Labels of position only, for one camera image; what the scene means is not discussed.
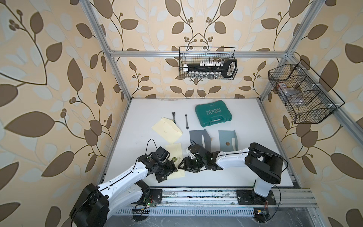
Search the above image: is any cream envelope green seal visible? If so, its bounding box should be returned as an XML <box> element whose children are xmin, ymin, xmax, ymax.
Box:
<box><xmin>165</xmin><ymin>143</ymin><xmax>185</xmax><ymax>180</ymax></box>

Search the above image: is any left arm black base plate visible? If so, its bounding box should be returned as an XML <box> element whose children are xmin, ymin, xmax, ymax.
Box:
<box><xmin>136</xmin><ymin>180</ymin><xmax>163</xmax><ymax>205</ymax></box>

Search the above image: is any silver ratchet wrench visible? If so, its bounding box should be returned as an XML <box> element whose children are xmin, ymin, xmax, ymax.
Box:
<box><xmin>185</xmin><ymin>114</ymin><xmax>189</xmax><ymax>130</ymax></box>

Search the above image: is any left small circuit board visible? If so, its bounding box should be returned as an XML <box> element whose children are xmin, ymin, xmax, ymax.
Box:
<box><xmin>132</xmin><ymin>202</ymin><xmax>151</xmax><ymax>222</ymax></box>

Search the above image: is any plastic bag in basket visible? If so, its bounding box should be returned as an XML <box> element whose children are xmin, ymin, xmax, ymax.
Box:
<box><xmin>278</xmin><ymin>83</ymin><xmax>306</xmax><ymax>107</ymax></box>

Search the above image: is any aluminium frame post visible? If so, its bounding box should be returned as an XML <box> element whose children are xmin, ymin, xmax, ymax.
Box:
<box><xmin>79</xmin><ymin>0</ymin><xmax>132</xmax><ymax>103</ymax></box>
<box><xmin>258</xmin><ymin>0</ymin><xmax>327</xmax><ymax>103</ymax></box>

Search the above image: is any cream envelope brown seal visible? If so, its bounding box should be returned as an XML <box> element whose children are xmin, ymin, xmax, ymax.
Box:
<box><xmin>152</xmin><ymin>117</ymin><xmax>183</xmax><ymax>144</ymax></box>

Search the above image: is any dark grey envelope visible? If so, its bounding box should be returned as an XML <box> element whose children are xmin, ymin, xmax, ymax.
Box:
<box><xmin>189</xmin><ymin>129</ymin><xmax>212</xmax><ymax>151</ymax></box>

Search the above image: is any light blue-grey envelope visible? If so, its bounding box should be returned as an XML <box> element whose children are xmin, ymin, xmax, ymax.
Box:
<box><xmin>218</xmin><ymin>130</ymin><xmax>238</xmax><ymax>152</ymax></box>

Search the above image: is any black wire basket wall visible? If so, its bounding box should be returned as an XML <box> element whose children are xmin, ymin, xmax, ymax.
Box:
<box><xmin>178</xmin><ymin>46</ymin><xmax>238</xmax><ymax>80</ymax></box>
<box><xmin>268</xmin><ymin>59</ymin><xmax>345</xmax><ymax>124</ymax></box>

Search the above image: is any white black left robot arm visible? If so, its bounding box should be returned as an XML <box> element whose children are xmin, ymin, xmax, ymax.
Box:
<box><xmin>70</xmin><ymin>147</ymin><xmax>177</xmax><ymax>227</ymax></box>

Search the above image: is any green plastic tool case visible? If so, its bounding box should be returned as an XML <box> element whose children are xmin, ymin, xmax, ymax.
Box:
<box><xmin>195</xmin><ymin>100</ymin><xmax>232</xmax><ymax>128</ymax></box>

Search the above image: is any black socket set holder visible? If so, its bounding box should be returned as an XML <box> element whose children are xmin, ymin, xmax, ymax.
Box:
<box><xmin>181</xmin><ymin>59</ymin><xmax>238</xmax><ymax>79</ymax></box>

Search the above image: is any black wire basket back wall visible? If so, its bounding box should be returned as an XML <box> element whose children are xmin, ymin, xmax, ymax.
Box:
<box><xmin>178</xmin><ymin>46</ymin><xmax>238</xmax><ymax>80</ymax></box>

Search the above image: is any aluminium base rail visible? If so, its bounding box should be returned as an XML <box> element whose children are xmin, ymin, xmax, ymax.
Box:
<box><xmin>82</xmin><ymin>187</ymin><xmax>320</xmax><ymax>218</ymax></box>

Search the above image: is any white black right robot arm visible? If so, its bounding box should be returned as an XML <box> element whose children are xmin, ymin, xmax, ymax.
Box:
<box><xmin>178</xmin><ymin>142</ymin><xmax>287</xmax><ymax>198</ymax></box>

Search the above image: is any aluminium frame post left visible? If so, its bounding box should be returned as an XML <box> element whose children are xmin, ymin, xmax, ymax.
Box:
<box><xmin>79</xmin><ymin>0</ymin><xmax>132</xmax><ymax>103</ymax></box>

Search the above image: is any black wire basket right wall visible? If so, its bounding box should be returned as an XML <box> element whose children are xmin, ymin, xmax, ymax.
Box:
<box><xmin>268</xmin><ymin>59</ymin><xmax>345</xmax><ymax>124</ymax></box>

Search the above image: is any aluminium frame post right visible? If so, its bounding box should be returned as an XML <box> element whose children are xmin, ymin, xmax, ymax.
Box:
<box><xmin>258</xmin><ymin>0</ymin><xmax>327</xmax><ymax>103</ymax></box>

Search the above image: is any small circuit board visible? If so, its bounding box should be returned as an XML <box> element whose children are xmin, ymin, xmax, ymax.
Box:
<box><xmin>132</xmin><ymin>202</ymin><xmax>151</xmax><ymax>222</ymax></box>
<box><xmin>253</xmin><ymin>208</ymin><xmax>270</xmax><ymax>223</ymax></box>

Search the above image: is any aluminium frame back crossbar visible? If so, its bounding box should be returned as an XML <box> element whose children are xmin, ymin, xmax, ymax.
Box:
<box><xmin>109</xmin><ymin>50</ymin><xmax>288</xmax><ymax>59</ymax></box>

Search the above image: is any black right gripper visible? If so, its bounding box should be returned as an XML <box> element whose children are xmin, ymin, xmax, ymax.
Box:
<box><xmin>177</xmin><ymin>156</ymin><xmax>206</xmax><ymax>173</ymax></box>

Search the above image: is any right small circuit board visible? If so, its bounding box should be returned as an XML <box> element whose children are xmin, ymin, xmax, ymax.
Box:
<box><xmin>253</xmin><ymin>208</ymin><xmax>270</xmax><ymax>223</ymax></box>

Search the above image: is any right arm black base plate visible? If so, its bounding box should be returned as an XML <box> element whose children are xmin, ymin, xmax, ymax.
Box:
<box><xmin>236</xmin><ymin>189</ymin><xmax>277</xmax><ymax>206</ymax></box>

